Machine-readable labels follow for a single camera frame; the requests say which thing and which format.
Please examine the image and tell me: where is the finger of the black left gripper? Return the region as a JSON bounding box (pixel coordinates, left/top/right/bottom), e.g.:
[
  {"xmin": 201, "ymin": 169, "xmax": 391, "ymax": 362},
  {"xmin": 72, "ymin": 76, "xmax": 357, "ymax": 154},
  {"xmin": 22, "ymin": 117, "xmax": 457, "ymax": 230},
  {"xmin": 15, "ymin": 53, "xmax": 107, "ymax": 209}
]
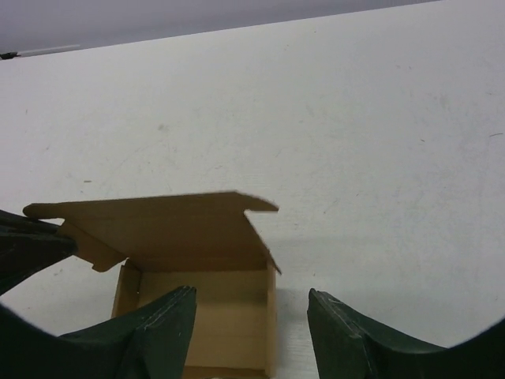
[{"xmin": 1, "ymin": 211, "xmax": 77, "ymax": 294}]

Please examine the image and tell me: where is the aluminium table edge rail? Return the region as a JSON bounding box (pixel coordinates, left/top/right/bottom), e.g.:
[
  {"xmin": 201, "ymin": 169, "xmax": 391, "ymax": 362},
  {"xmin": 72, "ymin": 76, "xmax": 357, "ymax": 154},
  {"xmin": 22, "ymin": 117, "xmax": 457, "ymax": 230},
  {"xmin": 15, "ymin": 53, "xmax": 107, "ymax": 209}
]
[{"xmin": 1, "ymin": 44, "xmax": 80, "ymax": 60}]

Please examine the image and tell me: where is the brown paper box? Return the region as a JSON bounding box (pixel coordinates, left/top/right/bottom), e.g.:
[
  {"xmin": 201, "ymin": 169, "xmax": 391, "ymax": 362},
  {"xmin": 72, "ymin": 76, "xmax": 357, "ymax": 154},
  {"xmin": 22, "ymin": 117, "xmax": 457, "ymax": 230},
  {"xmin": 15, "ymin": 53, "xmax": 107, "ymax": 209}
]
[{"xmin": 24, "ymin": 191, "xmax": 279, "ymax": 378}]

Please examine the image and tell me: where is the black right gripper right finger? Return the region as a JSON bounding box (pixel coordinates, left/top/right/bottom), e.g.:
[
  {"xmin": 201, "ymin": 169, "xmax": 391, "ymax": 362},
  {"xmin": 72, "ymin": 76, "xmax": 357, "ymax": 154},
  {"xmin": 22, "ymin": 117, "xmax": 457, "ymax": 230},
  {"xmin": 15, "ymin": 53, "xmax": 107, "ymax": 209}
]
[{"xmin": 307, "ymin": 289, "xmax": 504, "ymax": 379}]

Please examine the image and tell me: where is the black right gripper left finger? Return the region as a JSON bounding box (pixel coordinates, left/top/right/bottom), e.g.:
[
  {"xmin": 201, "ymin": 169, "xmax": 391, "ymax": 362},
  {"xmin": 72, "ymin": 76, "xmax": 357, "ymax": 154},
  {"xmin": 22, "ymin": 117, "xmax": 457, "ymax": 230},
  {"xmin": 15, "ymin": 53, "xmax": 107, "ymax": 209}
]
[{"xmin": 1, "ymin": 286, "xmax": 196, "ymax": 378}]

